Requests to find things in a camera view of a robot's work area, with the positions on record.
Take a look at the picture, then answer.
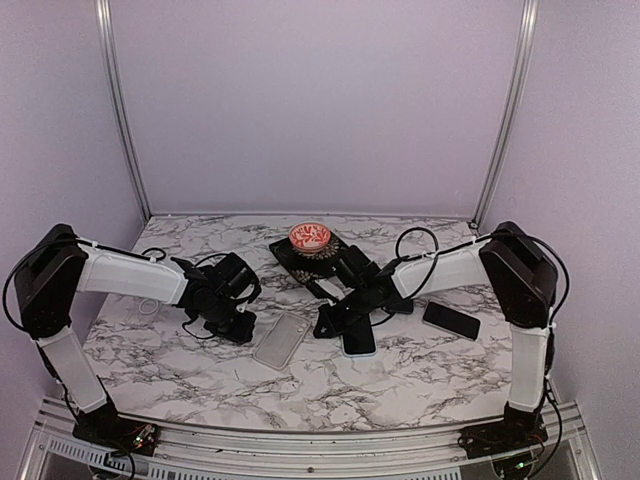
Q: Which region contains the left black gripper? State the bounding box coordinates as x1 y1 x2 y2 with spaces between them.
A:
199 294 258 345

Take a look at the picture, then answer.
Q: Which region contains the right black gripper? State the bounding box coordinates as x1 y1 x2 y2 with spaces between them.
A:
313 285 373 339

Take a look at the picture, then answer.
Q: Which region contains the black smartphone teal edge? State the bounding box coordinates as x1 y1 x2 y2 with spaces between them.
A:
384 299 414 315

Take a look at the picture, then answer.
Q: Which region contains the grey translucent phone case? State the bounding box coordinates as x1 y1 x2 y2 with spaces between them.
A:
253 313 309 371

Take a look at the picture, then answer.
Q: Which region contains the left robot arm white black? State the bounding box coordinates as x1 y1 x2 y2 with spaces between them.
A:
1 223 261 445

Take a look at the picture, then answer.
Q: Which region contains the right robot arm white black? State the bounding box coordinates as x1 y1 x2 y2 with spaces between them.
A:
314 221 568 448

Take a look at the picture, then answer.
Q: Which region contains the clear magsafe phone case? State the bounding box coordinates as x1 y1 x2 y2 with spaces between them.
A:
124 299 169 329

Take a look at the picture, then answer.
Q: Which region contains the black square floral plate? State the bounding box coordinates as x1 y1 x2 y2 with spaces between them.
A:
269 233 348 299

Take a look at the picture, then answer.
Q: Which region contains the red white patterned bowl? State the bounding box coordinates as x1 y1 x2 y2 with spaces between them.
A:
288 222 332 253

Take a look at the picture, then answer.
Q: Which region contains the front aluminium rail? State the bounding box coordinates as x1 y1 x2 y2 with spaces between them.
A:
17 398 602 479

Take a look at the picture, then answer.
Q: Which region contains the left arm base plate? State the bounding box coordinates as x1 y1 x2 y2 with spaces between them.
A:
72 417 159 456

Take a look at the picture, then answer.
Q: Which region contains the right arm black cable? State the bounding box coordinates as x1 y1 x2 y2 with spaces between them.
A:
394 227 572 321

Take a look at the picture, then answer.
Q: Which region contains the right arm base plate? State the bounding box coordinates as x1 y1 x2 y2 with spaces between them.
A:
458 421 548 459

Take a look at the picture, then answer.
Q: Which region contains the left aluminium frame post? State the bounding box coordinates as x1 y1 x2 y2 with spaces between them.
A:
94 0 152 222

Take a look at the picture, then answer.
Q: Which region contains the aluminium frame post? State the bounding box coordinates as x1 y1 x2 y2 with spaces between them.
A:
472 0 540 227
94 0 152 222

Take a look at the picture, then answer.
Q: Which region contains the right aluminium frame post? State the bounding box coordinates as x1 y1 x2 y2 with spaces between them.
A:
472 0 540 227

